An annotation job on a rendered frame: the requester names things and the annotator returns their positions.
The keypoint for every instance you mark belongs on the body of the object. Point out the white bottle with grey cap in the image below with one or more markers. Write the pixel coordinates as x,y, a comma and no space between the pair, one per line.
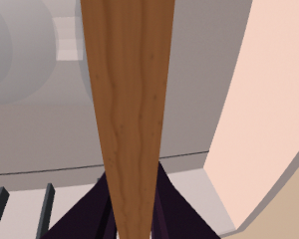
43,59

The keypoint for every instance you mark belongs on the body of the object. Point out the beige wall rack frame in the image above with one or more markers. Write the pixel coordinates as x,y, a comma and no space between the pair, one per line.
255,149

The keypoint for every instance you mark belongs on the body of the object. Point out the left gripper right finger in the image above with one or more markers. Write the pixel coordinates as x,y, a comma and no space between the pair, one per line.
177,218

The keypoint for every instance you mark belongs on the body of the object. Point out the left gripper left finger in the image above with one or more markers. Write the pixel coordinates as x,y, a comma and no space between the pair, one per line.
87,219

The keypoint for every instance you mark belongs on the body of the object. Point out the brown wooden shelf board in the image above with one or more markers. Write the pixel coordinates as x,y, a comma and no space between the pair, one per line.
128,46

